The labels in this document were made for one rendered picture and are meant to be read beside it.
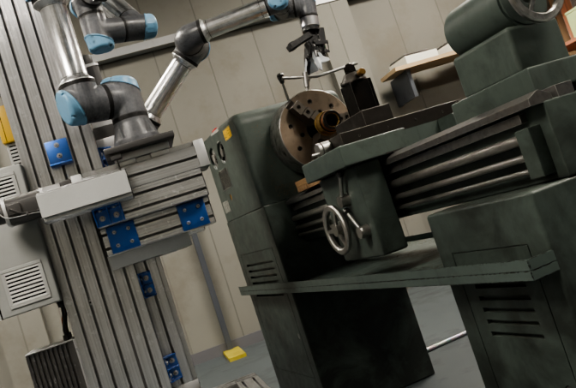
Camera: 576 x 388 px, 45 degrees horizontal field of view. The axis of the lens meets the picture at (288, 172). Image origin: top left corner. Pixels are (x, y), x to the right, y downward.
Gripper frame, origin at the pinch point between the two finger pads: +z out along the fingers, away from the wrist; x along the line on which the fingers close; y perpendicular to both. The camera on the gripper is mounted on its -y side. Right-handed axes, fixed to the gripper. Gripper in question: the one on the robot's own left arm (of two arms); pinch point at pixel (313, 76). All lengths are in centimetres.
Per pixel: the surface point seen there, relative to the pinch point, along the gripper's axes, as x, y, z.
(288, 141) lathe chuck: -4.8, -16.5, 26.3
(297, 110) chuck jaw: -8.7, -12.6, 15.5
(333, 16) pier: 244, 125, -119
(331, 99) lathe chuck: -4.3, 4.0, 11.1
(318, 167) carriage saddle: -62, -29, 45
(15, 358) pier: 281, -137, 106
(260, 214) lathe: 17, -25, 51
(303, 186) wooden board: -16, -17, 45
